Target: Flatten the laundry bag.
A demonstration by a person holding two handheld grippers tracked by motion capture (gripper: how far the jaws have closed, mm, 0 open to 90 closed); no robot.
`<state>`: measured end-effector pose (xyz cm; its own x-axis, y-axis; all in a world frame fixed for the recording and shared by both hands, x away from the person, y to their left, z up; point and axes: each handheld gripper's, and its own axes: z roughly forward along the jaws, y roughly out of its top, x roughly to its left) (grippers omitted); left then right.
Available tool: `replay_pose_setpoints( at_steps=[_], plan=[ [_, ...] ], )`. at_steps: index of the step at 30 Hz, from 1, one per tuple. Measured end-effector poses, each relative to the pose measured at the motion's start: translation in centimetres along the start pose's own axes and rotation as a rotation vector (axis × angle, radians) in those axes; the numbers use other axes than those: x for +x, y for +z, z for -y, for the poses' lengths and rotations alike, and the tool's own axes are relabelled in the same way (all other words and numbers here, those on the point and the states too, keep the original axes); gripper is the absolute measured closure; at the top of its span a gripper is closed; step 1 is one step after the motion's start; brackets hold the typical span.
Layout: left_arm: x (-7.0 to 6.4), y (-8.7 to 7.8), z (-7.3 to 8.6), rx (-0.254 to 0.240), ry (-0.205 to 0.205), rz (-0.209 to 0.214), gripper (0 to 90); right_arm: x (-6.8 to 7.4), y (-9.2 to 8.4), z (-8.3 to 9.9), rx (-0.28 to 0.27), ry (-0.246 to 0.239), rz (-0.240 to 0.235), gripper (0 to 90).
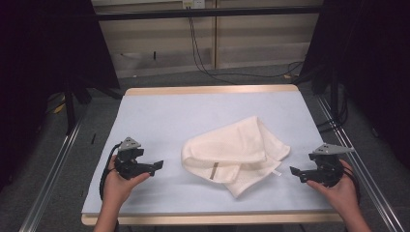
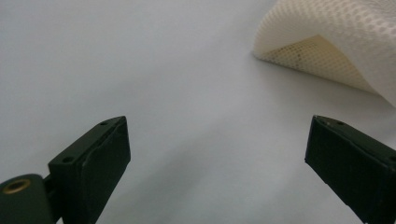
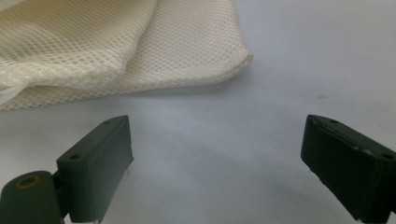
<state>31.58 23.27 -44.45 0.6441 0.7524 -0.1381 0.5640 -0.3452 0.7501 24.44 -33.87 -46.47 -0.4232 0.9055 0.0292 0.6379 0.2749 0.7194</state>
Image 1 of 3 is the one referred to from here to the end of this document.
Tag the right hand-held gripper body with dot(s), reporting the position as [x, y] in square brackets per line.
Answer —
[327, 172]

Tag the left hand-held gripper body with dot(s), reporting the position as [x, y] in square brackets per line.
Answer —
[127, 162]

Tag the white mesh laundry bag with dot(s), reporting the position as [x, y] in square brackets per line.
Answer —
[238, 148]

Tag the person's left hand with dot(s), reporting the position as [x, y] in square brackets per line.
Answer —
[117, 188]

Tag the person's right hand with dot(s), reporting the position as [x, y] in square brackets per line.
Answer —
[345, 195]

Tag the light blue foam mat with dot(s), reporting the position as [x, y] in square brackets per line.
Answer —
[167, 119]

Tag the black metal stand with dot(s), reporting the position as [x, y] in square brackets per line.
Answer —
[70, 106]

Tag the yellow floor tape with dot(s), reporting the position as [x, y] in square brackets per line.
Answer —
[59, 108]

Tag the wooden table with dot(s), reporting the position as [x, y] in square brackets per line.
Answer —
[209, 89]

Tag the black curtain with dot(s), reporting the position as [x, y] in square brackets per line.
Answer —
[370, 64]
[42, 64]

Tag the black horizontal bar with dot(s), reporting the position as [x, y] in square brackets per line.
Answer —
[206, 13]

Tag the aluminium floor rail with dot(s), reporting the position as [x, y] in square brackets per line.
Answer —
[364, 167]
[48, 183]

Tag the white wall outlet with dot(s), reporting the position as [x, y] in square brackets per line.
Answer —
[193, 4]

